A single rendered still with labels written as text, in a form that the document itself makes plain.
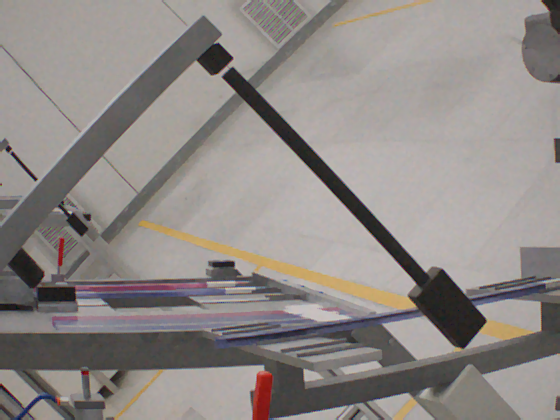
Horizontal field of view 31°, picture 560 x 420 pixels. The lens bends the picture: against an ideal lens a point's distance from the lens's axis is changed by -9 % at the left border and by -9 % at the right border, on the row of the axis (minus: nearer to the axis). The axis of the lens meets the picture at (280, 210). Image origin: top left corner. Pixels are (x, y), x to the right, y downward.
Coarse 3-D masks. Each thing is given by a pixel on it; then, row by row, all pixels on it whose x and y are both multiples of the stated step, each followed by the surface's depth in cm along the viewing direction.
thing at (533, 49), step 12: (552, 12) 91; (528, 24) 93; (540, 24) 92; (552, 24) 91; (528, 36) 93; (540, 36) 92; (552, 36) 91; (528, 48) 93; (540, 48) 92; (552, 48) 91; (528, 60) 93; (540, 60) 92; (552, 60) 91; (540, 72) 92; (552, 72) 91
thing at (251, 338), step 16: (512, 288) 126; (528, 288) 126; (544, 288) 127; (480, 304) 123; (336, 320) 117; (352, 320) 117; (368, 320) 117; (384, 320) 118; (400, 320) 119; (224, 336) 112; (240, 336) 112; (256, 336) 113; (272, 336) 113; (288, 336) 114
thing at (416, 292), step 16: (432, 272) 56; (416, 288) 56; (432, 288) 55; (448, 288) 56; (416, 304) 56; (432, 304) 55; (448, 304) 56; (464, 304) 56; (432, 320) 56; (448, 320) 56; (464, 320) 56; (480, 320) 56; (448, 336) 56; (464, 336) 56
